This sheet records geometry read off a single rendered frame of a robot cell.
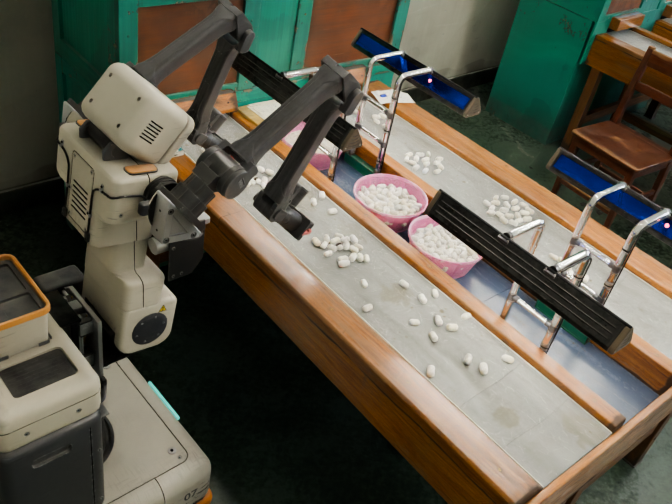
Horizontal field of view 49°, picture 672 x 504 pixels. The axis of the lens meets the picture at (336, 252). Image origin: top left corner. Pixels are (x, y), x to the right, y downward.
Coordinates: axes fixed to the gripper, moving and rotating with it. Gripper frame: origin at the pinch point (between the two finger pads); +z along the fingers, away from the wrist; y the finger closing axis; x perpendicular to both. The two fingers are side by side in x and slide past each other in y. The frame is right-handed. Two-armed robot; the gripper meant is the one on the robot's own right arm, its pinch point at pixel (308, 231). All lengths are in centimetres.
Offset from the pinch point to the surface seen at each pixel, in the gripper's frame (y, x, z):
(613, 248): -49, -60, 80
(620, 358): -79, -29, 55
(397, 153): 35, -41, 63
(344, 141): 9.3, -27.5, -1.8
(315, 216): 16.5, -3.6, 21.2
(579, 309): -77, -29, -3
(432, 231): -9, -25, 45
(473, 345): -54, -5, 22
